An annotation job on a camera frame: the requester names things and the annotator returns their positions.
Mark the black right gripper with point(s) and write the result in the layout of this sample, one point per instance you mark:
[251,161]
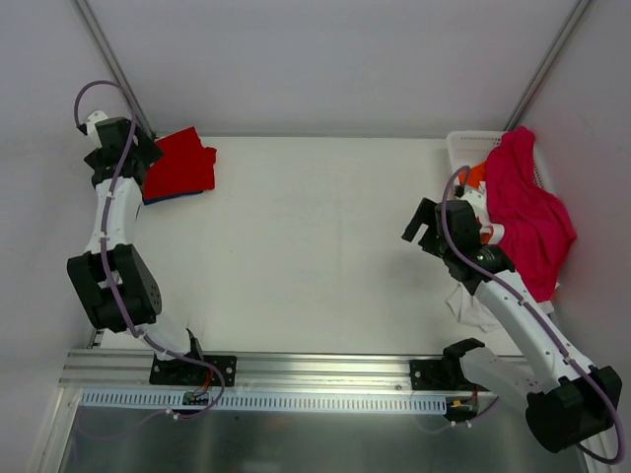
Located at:
[426,229]

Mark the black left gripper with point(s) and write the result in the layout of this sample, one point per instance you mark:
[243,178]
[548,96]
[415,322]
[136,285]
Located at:
[143,149]

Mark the red t shirt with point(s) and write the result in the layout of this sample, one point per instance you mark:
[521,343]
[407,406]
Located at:
[185,168]

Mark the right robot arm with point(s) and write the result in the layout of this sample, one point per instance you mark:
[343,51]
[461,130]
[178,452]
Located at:
[565,398]

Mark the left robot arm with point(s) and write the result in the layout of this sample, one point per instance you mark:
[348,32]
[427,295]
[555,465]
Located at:
[114,285]

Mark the folded blue t shirt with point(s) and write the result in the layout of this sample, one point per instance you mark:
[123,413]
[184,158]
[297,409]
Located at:
[172,199]

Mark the orange t shirt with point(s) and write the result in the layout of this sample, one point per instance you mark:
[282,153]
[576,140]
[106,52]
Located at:
[476,178]

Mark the white plastic basket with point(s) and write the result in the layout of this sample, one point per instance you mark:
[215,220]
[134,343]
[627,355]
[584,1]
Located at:
[472,147]

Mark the white t shirt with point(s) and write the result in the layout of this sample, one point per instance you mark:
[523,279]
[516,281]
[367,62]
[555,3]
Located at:
[467,309]

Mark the pink t shirt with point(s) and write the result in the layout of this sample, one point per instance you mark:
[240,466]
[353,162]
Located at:
[538,231]

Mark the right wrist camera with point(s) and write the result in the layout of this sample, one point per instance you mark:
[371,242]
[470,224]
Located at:
[477,200]

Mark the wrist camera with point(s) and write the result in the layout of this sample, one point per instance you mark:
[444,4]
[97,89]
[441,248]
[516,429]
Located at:
[89,126]
[477,200]

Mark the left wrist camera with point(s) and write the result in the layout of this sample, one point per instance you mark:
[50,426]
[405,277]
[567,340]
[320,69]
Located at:
[89,126]

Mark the left aluminium frame post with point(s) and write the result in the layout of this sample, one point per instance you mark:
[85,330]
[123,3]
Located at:
[98,37]

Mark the aluminium frame post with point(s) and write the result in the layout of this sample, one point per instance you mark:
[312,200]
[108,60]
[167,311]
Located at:
[98,37]
[553,54]

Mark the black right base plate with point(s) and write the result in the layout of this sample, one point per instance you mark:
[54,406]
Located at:
[442,374]

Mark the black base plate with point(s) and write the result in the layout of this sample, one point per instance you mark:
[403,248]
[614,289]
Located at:
[442,374]
[179,373]

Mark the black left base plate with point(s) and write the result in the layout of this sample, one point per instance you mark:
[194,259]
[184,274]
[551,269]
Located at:
[179,373]

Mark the aluminium mounting rail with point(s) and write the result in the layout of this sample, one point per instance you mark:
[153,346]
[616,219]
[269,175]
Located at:
[256,372]

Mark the white slotted cable duct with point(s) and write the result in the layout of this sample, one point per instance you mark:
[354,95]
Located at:
[267,401]

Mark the right aluminium frame post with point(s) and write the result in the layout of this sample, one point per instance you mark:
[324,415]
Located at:
[553,54]

